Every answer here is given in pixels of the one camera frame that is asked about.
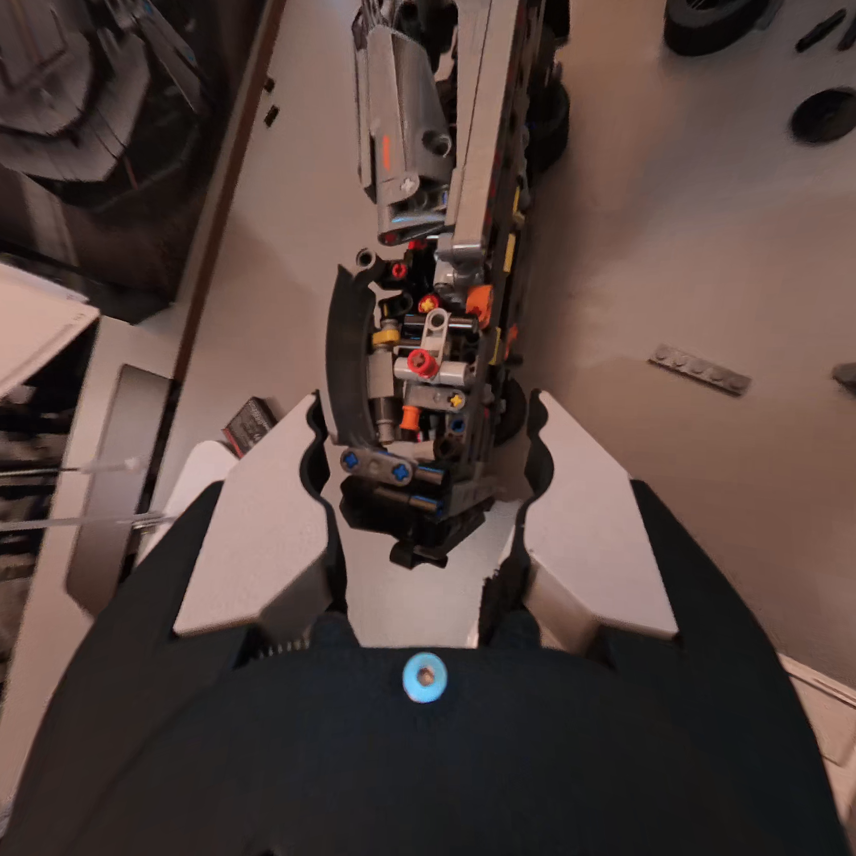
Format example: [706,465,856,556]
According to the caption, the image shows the open instruction booklet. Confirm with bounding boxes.
[0,263,103,400]

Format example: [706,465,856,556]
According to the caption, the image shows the lego sticker sheet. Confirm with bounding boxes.
[778,650,856,768]

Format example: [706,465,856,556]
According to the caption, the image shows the black battery pack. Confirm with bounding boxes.
[222,396,279,460]

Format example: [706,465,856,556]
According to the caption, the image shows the black round lego disc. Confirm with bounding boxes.
[788,87,856,145]

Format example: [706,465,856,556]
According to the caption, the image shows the scattered loose lego pieces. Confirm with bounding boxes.
[794,5,856,54]

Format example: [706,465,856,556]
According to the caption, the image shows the dark lego set box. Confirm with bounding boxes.
[0,0,270,323]

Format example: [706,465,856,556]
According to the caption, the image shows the long grey lego plate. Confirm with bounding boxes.
[646,344,752,397]

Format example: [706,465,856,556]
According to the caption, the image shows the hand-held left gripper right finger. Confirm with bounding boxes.
[478,388,681,655]

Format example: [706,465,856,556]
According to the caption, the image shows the grey lego car chassis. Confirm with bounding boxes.
[324,0,574,571]

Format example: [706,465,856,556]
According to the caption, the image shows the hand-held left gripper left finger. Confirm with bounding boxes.
[171,391,350,646]

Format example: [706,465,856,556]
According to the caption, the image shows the loose black lego wheel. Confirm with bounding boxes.
[663,0,785,58]

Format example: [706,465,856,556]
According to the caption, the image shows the grey desk inset panel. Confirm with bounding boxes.
[66,364,175,617]

